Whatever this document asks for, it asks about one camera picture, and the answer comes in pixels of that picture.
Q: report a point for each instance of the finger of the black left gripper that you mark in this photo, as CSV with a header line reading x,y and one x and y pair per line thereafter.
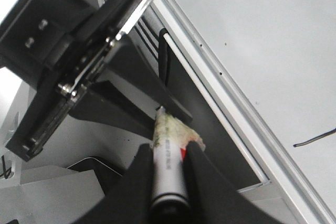
x,y
127,61

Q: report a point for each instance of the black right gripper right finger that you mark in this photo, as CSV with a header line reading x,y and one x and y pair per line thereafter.
x,y
212,197

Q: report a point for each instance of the aluminium whiteboard tray rail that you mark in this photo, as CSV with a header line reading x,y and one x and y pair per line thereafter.
x,y
262,149

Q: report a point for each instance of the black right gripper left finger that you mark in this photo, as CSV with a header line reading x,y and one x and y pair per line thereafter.
x,y
129,200

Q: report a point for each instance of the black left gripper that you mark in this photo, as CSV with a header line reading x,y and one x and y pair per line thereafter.
x,y
52,45

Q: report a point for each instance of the red round magnet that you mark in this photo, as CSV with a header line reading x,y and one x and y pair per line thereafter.
x,y
183,153

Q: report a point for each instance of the black foam bar sleeve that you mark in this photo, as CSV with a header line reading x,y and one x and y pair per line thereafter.
x,y
163,57

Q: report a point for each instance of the white whiteboard marker pen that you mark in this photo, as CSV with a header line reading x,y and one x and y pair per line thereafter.
x,y
169,196

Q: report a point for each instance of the white whiteboard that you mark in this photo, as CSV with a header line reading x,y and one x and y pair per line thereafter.
x,y
281,53

